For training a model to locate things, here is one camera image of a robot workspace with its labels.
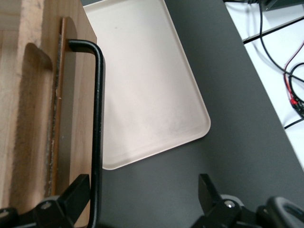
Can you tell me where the looped black cable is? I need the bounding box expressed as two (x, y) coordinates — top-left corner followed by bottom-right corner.
(285, 62), (304, 117)

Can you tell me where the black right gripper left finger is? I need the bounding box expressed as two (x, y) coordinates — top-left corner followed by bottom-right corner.
(33, 174), (91, 228)

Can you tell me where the black device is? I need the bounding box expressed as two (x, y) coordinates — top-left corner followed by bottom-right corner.
(248, 0), (304, 11)

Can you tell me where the short black cable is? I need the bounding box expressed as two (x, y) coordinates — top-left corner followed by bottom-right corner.
(284, 117), (304, 130)

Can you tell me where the wooden drawer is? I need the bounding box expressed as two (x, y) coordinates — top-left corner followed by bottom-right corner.
(51, 0), (98, 228)

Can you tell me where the red cable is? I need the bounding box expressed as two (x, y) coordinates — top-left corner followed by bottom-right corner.
(283, 40), (304, 106)

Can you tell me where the wooden drawer cabinet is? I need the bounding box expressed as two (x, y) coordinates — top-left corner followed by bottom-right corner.
(0, 0), (63, 214)

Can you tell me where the beige plastic tray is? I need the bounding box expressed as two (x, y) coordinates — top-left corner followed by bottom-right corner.
(83, 0), (211, 171)

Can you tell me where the long black cable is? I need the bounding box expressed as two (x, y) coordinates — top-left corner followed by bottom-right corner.
(258, 0), (304, 84)

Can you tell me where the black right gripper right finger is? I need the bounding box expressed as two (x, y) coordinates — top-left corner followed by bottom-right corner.
(194, 173), (245, 228)

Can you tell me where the black metal drawer handle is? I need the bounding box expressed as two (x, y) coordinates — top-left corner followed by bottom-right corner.
(67, 39), (105, 228)

